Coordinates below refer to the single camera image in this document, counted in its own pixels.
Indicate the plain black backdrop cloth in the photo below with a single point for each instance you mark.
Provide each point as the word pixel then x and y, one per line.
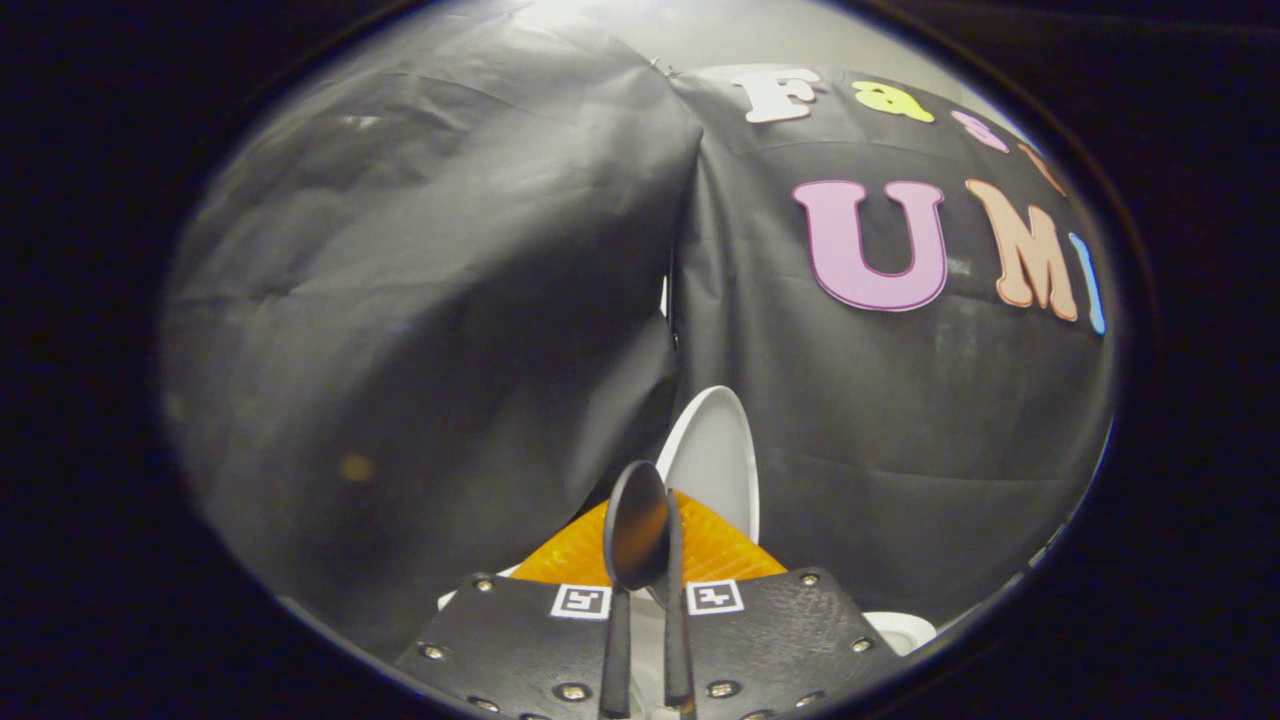
pixel 420 330

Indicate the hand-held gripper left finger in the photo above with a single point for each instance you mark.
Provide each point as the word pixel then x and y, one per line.
pixel 617 650

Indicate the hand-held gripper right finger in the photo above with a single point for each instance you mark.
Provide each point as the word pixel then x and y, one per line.
pixel 678 640

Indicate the white toilet lid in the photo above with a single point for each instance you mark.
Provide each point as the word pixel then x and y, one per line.
pixel 715 460

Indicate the white toilet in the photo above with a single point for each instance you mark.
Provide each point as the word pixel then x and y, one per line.
pixel 900 632

